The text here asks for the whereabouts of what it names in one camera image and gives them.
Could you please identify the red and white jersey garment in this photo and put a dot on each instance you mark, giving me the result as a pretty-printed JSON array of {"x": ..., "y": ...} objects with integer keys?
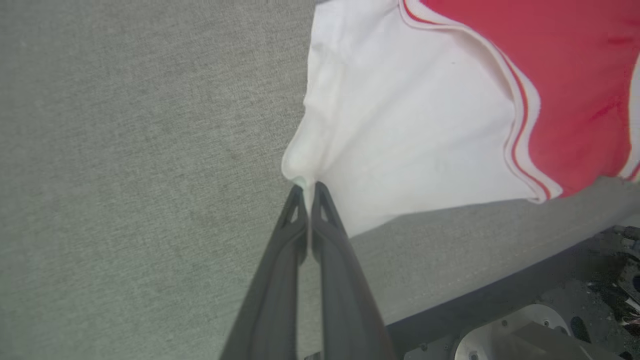
[{"x": 400, "y": 125}]

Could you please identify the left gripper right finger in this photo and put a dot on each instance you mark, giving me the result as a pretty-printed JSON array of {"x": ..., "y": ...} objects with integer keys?
[{"x": 345, "y": 300}]

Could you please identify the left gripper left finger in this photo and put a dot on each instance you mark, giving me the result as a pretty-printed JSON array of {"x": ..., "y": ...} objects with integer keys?
[{"x": 277, "y": 290}]

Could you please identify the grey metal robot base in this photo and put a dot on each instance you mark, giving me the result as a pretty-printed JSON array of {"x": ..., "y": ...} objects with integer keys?
[{"x": 525, "y": 335}]

